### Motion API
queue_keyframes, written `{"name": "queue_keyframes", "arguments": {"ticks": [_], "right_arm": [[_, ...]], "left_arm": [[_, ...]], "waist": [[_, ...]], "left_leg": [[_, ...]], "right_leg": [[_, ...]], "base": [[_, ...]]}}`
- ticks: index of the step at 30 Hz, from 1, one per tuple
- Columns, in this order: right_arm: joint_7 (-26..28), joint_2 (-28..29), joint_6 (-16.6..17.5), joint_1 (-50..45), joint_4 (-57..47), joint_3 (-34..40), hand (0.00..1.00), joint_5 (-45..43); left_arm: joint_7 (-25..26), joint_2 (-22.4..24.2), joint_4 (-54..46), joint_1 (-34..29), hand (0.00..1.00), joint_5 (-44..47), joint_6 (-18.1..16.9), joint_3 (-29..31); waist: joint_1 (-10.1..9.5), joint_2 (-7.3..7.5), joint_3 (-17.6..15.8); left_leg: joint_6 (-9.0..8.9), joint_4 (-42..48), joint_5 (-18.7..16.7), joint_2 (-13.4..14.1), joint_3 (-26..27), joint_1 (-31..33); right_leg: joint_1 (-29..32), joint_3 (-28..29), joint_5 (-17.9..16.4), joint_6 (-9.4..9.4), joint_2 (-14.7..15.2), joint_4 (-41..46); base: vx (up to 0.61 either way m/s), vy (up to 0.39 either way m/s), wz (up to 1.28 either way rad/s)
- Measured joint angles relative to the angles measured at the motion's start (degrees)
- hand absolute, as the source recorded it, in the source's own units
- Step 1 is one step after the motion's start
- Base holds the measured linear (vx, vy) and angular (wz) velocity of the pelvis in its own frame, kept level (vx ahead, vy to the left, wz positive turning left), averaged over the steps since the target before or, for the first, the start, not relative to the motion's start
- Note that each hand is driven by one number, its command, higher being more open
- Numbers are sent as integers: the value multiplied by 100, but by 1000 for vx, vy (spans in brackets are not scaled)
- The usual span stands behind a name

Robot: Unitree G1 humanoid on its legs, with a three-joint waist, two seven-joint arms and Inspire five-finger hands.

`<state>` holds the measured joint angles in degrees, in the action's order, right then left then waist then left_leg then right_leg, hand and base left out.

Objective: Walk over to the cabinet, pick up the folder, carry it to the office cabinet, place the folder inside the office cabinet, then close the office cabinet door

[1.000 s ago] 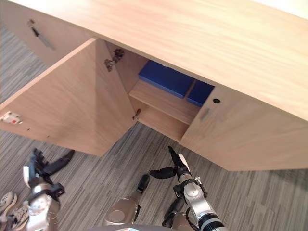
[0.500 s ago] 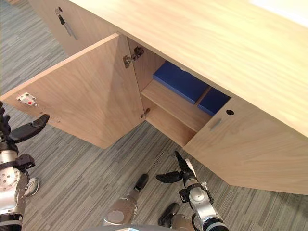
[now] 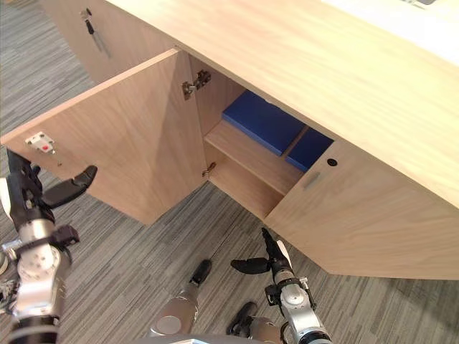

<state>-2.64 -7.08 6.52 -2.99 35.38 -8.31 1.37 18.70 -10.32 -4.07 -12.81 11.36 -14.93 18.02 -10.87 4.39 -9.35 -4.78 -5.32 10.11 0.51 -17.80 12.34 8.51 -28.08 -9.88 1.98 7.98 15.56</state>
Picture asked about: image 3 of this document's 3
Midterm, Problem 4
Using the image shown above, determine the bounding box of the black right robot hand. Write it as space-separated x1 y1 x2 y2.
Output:
230 227 292 282

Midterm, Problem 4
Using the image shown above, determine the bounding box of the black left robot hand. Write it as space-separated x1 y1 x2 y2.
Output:
0 147 98 230

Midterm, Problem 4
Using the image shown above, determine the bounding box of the white door lock latch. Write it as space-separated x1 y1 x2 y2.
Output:
24 131 57 156

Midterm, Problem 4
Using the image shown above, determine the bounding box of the wooden cabinet shelf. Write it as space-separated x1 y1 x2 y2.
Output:
203 120 306 196

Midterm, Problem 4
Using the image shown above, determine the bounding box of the open wooden cabinet door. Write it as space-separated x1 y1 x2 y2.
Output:
0 48 209 226

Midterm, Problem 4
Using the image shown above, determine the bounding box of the closed wooden cabinet door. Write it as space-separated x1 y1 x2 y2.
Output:
264 138 459 281

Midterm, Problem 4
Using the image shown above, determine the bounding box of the blue folder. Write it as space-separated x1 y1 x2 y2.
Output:
285 129 334 173
221 90 308 157

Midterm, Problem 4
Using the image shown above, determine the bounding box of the wooden cabinet door with keys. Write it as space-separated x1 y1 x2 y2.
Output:
38 0 180 86

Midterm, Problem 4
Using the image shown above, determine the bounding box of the light wood office cabinet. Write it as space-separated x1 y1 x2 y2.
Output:
38 0 459 281

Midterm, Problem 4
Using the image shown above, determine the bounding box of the silver robot right leg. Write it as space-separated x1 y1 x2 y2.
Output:
226 301 284 344

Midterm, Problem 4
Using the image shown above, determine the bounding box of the silver robot leg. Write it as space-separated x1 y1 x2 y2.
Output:
226 301 284 344
147 259 213 340

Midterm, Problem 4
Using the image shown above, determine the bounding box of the silver robot left leg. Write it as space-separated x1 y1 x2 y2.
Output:
147 259 213 340

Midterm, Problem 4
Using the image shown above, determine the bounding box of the key bunch in lock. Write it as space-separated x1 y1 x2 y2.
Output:
79 9 112 59

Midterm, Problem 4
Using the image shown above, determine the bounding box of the grey recessed door handle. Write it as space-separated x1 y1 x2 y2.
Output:
303 171 321 189

